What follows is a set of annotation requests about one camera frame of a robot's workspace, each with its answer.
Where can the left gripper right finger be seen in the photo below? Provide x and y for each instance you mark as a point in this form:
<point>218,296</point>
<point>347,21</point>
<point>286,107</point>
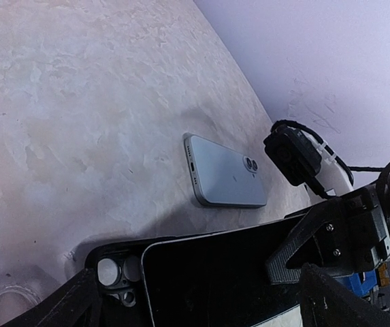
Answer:
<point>325,302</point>

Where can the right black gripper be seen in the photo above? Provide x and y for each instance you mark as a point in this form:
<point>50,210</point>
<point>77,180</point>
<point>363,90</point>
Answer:
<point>342,236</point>

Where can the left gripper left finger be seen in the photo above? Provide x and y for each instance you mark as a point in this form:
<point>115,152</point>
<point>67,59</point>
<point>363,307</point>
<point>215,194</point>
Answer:
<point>75,303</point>

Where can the black phone with silver edge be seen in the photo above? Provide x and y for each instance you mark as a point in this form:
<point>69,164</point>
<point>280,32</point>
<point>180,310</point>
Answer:
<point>217,279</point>

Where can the clear magsafe phone case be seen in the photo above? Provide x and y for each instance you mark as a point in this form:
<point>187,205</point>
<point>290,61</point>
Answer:
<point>19,294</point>

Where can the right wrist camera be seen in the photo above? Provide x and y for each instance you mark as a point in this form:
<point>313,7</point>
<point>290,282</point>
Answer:
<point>296,157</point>

